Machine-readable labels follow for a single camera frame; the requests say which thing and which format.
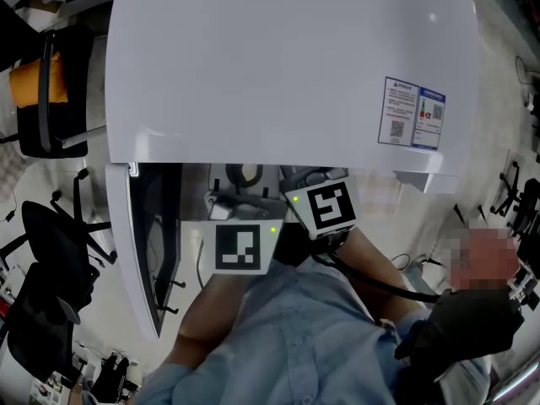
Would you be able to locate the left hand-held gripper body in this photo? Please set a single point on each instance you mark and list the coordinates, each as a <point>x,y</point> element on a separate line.
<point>238,247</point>

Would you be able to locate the white microwave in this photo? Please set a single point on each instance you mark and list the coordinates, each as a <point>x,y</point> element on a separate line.
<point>274,78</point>

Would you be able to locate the silver metal pole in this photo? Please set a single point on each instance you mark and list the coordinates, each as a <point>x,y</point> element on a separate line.
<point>519,382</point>

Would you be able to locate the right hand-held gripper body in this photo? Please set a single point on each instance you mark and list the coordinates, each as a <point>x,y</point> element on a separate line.
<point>333,205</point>

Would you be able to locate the person's right forearm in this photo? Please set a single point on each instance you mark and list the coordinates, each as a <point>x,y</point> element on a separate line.
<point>371,264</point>

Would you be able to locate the black office chair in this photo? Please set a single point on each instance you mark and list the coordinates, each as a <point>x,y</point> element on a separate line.
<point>38,331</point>
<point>527,201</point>
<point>55,234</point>
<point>45,99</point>

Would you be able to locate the person's face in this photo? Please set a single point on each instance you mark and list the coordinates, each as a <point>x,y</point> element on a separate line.
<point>485,260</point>

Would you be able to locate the person's light blue shirt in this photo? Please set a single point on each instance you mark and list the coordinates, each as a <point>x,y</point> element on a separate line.
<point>295,340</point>

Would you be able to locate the orange seat cushion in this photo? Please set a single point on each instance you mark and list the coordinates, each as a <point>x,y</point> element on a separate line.
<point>25,82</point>

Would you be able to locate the person's left forearm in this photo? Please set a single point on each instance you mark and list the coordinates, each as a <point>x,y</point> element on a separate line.
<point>206,306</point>

